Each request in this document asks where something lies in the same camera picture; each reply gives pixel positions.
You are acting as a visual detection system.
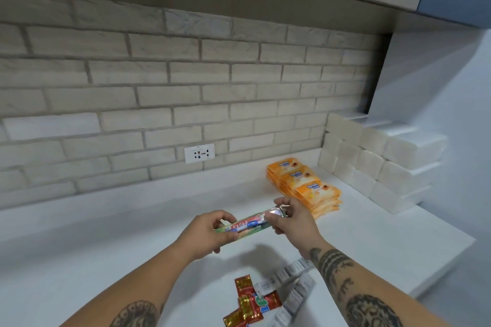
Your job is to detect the person's left hand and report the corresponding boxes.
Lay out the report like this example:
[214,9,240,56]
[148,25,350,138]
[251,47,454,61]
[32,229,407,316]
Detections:
[174,210,239,262]

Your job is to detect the stack of orange packets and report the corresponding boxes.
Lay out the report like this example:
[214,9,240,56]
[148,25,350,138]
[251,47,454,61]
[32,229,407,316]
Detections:
[266,160,343,220]

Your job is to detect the stack of white tissue packs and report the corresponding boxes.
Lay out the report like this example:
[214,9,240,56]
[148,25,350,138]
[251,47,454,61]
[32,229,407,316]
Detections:
[317,112,449,216]

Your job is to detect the red gold foil packet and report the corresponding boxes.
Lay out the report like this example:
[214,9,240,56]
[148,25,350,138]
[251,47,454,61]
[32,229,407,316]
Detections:
[250,291,283,317]
[237,295,266,324]
[234,273,254,297]
[223,308,248,327]

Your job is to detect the green red toothbrush packet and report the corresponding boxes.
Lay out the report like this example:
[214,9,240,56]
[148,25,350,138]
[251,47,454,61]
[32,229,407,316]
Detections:
[215,206,289,241]

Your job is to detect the row of small white boxes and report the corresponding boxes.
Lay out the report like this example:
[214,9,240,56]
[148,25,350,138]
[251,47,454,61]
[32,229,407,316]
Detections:
[254,257,317,327]

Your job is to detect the person's right forearm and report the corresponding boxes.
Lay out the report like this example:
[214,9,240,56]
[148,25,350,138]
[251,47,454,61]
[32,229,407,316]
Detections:
[298,239,463,327]

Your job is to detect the white wall socket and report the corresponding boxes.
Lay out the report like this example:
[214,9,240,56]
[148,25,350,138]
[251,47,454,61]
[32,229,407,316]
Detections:
[184,143,216,165]

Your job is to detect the person's left forearm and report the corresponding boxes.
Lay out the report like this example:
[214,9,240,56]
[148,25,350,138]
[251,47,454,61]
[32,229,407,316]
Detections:
[58,243,205,327]

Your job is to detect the person's right hand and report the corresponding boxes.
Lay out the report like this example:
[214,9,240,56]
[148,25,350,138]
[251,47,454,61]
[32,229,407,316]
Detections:
[270,197,327,259]

